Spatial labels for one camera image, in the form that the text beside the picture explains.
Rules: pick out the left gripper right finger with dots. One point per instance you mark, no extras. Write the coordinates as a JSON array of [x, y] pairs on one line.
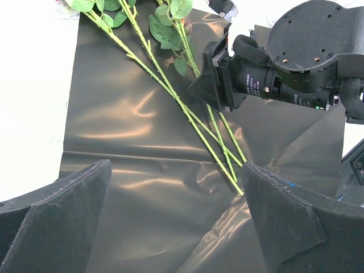
[[300, 230]]

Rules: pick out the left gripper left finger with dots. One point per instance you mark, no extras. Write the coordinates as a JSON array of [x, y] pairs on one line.
[[52, 229]]

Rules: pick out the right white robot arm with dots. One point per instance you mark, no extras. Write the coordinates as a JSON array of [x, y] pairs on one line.
[[312, 57]]

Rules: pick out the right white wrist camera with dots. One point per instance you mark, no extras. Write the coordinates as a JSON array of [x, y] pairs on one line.
[[226, 9]]

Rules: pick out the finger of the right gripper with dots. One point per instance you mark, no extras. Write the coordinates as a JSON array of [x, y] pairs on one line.
[[205, 86]]

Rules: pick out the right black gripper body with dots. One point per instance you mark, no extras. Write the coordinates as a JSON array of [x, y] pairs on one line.
[[248, 73]]

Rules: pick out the black wrapping paper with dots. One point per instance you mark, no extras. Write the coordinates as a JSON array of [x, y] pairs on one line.
[[169, 208]]

